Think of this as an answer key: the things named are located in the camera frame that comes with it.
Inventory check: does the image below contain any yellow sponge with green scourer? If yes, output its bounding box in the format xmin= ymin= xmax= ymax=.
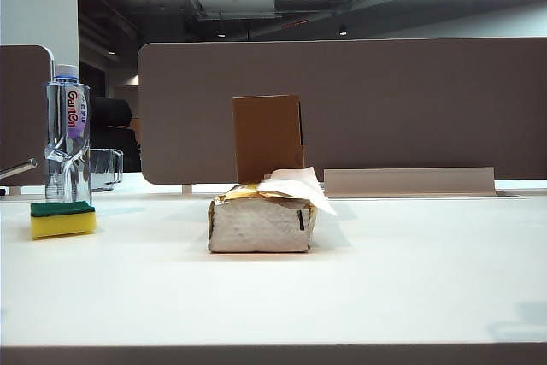
xmin=30 ymin=201 xmax=97 ymax=241

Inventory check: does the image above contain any large brown desk divider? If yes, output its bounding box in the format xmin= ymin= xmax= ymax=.
xmin=138 ymin=38 xmax=547 ymax=186

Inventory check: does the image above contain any small brown desk divider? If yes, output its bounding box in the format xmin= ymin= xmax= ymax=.
xmin=0 ymin=44 xmax=56 ymax=189

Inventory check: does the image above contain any beige cable tray flap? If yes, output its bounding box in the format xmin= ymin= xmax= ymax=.
xmin=323 ymin=167 xmax=497 ymax=198

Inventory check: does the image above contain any clear Ganten water bottle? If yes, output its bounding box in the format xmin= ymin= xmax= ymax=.
xmin=44 ymin=64 xmax=94 ymax=206

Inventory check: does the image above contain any black office chair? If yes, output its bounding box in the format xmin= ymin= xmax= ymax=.
xmin=90 ymin=97 xmax=143 ymax=173

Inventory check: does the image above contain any grey metal rod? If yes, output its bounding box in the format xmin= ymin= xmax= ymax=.
xmin=0 ymin=157 xmax=38 ymax=180

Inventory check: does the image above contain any brown cardboard box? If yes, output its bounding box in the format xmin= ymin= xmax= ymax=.
xmin=232 ymin=94 xmax=308 ymax=185

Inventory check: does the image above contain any white and gold tissue pack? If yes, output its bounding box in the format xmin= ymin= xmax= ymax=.
xmin=208 ymin=182 xmax=320 ymax=254

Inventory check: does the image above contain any clear glass cup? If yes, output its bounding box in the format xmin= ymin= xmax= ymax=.
xmin=91 ymin=148 xmax=126 ymax=192

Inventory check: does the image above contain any white tissue sheet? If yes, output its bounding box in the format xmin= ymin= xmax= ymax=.
xmin=258 ymin=166 xmax=339 ymax=217

